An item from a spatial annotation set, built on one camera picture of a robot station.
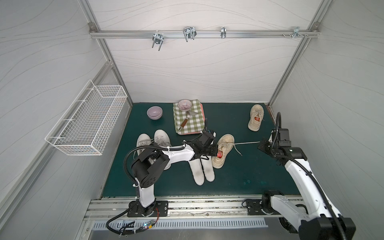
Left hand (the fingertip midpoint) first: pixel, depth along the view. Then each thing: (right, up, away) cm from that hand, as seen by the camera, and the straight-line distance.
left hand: (219, 150), depth 87 cm
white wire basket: (-66, +15, -19) cm, 70 cm away
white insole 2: (-7, -8, +1) cm, 11 cm away
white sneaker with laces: (-48, +5, +6) cm, 48 cm away
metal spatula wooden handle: (-19, +23, +27) cm, 41 cm away
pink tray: (-10, +13, -16) cm, 23 cm away
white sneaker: (-36, +7, +6) cm, 37 cm away
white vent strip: (-21, -31, -17) cm, 41 cm away
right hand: (+23, +5, -7) cm, 25 cm away
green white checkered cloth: (-14, +16, +20) cm, 29 cm away
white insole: (-13, -12, -2) cm, 17 cm away
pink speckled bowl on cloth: (-23, +30, +31) cm, 49 cm away
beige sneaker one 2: (+30, +22, +17) cm, 41 cm away
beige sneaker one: (+4, +4, +3) cm, 7 cm away
